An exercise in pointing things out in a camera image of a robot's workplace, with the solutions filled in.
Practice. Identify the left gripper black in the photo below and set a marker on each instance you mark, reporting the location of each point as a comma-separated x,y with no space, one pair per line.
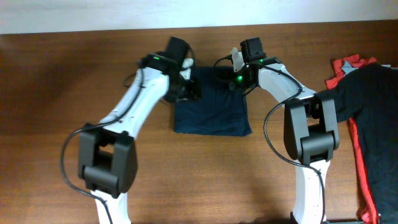
195,93

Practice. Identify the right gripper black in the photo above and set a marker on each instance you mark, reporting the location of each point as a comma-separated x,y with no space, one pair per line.
238,86

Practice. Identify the navy blue shorts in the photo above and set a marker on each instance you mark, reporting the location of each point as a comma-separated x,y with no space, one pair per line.
219,112

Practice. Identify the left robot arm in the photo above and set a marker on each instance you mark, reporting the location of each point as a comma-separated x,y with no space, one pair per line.
107,160

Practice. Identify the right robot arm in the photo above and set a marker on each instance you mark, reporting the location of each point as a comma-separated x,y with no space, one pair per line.
310,125

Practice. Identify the dark navy t-shirt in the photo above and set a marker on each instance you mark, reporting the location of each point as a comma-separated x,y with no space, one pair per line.
369,96

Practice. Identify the red garment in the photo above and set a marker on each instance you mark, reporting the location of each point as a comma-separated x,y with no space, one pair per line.
341,68

